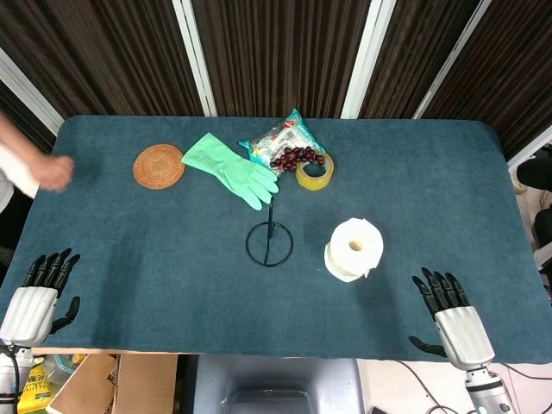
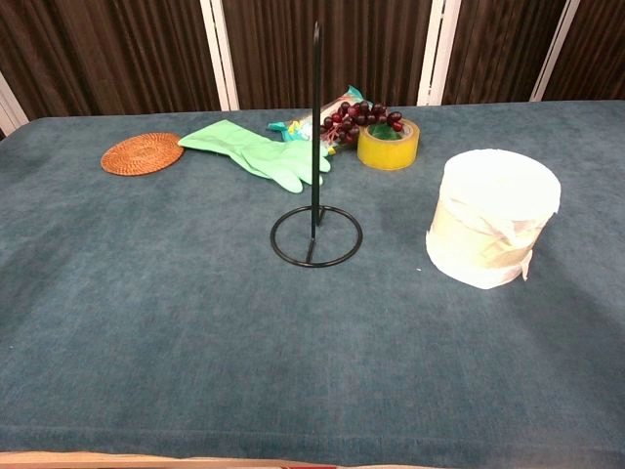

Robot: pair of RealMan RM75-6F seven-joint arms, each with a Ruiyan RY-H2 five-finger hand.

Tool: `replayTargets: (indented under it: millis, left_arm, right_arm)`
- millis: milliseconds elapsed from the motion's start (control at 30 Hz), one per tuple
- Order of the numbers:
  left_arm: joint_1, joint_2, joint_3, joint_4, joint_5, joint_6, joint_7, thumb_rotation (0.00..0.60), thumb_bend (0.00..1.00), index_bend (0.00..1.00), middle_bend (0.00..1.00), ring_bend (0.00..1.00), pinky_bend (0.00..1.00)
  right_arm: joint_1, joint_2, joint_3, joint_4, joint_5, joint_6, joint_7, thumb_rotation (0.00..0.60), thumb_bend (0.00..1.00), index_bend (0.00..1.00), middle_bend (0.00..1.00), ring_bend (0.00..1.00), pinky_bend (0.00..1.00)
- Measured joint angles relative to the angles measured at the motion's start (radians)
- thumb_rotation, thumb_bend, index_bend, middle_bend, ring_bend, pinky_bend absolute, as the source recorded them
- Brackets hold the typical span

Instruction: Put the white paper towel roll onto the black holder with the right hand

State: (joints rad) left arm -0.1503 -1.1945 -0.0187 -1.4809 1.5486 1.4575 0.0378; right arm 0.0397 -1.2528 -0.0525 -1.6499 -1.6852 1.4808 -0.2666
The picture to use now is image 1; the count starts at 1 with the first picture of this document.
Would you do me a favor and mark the person's bare hand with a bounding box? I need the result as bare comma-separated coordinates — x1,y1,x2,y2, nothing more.
32,154,77,193

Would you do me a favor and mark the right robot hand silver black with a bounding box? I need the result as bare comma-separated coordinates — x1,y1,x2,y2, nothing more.
408,267,496,371

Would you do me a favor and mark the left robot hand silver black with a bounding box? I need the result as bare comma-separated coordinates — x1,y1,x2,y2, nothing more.
0,248,82,348

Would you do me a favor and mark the white toilet paper roll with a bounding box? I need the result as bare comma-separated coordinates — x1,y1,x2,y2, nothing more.
323,217,385,284

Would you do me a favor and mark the person's forearm white sleeve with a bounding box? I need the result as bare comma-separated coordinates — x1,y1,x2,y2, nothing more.
0,110,42,215

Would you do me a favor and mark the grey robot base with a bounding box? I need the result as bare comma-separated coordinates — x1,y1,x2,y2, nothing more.
193,356,367,414

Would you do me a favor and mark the yellow printed plastic bag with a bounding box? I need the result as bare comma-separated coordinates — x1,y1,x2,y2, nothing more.
16,364,55,411

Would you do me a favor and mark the round woven rattan coaster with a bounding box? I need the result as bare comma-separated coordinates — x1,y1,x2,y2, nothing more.
132,143,186,189

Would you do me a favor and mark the brown cardboard box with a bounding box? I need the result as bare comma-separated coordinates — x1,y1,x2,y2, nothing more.
45,353,179,414

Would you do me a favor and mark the blue felt table cloth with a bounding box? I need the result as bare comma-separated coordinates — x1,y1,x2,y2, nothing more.
0,114,552,363

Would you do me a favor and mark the green rubber glove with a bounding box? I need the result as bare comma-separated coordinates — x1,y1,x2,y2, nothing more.
180,132,280,212

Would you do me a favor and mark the black shoe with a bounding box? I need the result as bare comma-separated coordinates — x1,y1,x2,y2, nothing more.
516,157,552,191

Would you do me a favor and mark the yellow packing tape roll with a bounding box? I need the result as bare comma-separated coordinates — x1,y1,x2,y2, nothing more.
294,151,336,191

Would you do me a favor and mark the teal clear snack bag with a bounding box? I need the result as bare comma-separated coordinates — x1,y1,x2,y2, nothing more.
237,107,328,167

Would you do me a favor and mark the dark red grape bunch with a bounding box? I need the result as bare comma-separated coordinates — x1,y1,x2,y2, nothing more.
269,145,328,173

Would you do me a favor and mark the black cable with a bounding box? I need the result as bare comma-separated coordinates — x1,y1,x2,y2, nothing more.
394,360,475,414
0,344,22,414

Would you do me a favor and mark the white partition frame post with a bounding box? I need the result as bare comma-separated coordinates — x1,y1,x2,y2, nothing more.
340,0,397,120
171,0,218,117
0,47,65,135
412,0,492,121
506,124,552,170

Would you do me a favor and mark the black wire stand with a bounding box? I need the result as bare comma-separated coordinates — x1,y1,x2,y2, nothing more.
245,198,295,268

